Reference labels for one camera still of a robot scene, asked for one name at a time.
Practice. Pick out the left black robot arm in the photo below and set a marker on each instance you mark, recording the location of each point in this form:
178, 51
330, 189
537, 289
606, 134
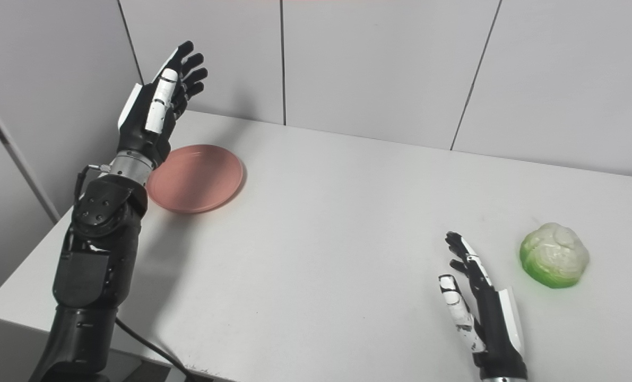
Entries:
90, 265

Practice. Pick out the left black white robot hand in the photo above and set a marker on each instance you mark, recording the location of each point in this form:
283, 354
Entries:
138, 132

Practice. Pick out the pink plastic plate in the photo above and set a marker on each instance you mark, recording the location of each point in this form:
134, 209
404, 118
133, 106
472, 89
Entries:
204, 180

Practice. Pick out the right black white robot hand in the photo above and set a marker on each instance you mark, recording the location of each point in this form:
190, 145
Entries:
499, 339

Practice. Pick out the green white toy cabbage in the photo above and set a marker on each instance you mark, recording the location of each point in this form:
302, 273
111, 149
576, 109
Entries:
554, 257

